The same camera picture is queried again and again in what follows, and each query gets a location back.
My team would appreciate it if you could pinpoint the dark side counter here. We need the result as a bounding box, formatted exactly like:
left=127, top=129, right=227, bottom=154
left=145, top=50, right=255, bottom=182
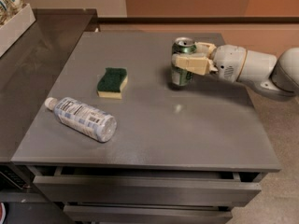
left=0, top=8, right=97, bottom=163

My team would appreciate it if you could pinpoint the grey lower drawer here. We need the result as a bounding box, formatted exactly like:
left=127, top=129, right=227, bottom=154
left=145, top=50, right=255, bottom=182
left=64, top=205, right=232, bottom=224

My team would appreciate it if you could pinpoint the clear plastic water bottle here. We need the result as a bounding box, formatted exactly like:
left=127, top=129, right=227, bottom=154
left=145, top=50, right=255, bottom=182
left=45, top=97, right=117, bottom=143

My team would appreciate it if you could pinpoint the green soda can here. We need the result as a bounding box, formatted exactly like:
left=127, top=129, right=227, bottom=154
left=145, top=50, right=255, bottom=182
left=171, top=37, right=196, bottom=87

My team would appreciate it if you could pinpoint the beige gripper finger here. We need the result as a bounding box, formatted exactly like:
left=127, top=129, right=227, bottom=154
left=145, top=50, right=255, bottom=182
left=195, top=42, right=217, bottom=59
left=172, top=53, right=218, bottom=76

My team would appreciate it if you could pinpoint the grey top drawer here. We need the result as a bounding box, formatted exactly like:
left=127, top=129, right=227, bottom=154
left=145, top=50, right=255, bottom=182
left=34, top=169, right=261, bottom=206

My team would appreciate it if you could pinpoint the green and yellow sponge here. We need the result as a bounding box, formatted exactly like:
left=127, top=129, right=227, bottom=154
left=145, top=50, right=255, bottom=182
left=97, top=67, right=128, bottom=99

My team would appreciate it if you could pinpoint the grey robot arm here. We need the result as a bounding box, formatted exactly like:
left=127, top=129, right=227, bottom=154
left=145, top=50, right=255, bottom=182
left=171, top=37, right=299, bottom=98

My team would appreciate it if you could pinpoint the grey drawer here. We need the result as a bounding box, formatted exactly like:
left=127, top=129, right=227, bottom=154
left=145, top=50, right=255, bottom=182
left=34, top=169, right=261, bottom=206
left=64, top=205, right=232, bottom=224

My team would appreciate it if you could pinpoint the red and white object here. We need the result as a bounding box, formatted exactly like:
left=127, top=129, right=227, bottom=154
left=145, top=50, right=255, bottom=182
left=0, top=203, right=7, bottom=224

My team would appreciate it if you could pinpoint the white box with snacks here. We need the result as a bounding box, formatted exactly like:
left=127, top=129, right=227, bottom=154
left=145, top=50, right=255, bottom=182
left=0, top=0, right=36, bottom=57

